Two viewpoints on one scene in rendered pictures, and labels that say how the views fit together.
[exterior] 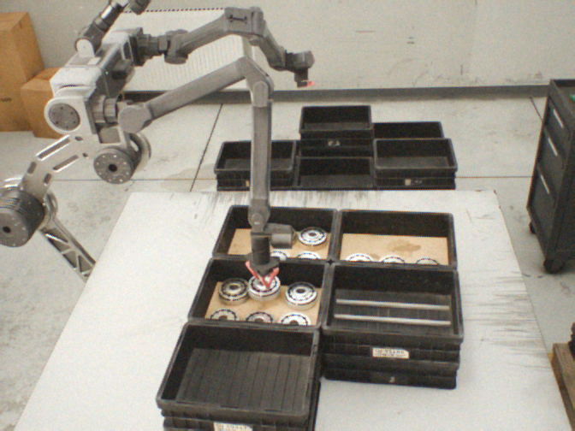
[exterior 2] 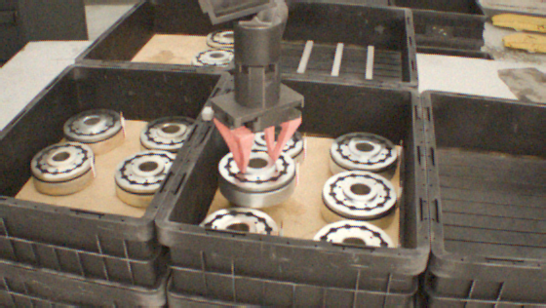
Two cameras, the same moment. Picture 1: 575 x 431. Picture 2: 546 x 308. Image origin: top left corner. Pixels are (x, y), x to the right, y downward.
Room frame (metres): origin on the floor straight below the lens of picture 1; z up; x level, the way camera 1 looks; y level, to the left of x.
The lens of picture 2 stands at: (1.56, 0.76, 1.34)
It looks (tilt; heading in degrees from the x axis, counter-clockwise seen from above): 33 degrees down; 269
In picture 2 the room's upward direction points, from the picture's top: straight up
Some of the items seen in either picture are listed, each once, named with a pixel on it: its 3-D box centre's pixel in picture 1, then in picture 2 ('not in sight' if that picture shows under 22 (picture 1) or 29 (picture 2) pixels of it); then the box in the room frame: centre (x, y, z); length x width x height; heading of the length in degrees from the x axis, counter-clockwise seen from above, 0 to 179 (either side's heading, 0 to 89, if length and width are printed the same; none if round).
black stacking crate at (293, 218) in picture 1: (278, 245); (104, 161); (1.79, 0.04, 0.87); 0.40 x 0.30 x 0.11; 79
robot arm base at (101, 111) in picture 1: (105, 110); not in sight; (1.75, 0.51, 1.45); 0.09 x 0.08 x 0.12; 173
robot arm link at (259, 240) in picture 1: (262, 239); (257, 37); (1.56, 0.08, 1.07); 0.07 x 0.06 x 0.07; 82
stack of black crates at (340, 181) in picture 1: (334, 198); not in sight; (2.86, -0.26, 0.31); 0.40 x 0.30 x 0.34; 83
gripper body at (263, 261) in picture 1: (261, 254); (256, 84); (1.57, 0.09, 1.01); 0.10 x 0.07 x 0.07; 34
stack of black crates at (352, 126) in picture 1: (336, 152); not in sight; (3.26, -0.31, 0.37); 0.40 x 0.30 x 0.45; 83
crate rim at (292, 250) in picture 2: (261, 292); (310, 152); (1.50, 0.10, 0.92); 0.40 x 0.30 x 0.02; 79
